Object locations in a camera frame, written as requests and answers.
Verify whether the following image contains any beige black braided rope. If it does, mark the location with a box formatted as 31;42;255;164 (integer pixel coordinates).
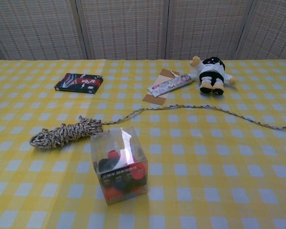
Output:
29;104;286;150

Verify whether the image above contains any brown cardboard card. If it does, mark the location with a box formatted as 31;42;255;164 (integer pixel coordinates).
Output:
142;68;181;106

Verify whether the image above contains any white printed tube packet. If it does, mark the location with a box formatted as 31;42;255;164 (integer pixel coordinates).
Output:
147;73;195;97

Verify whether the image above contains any black red card box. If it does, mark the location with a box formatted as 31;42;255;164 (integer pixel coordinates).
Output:
54;73;104;95

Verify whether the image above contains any clear plastic cube box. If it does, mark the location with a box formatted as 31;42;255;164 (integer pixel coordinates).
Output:
90;126;149;207

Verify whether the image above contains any yellow white checked tablecloth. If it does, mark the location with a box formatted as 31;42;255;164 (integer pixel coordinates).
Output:
0;58;286;229

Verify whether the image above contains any black white plush doll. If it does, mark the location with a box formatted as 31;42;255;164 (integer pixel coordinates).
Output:
189;55;238;96

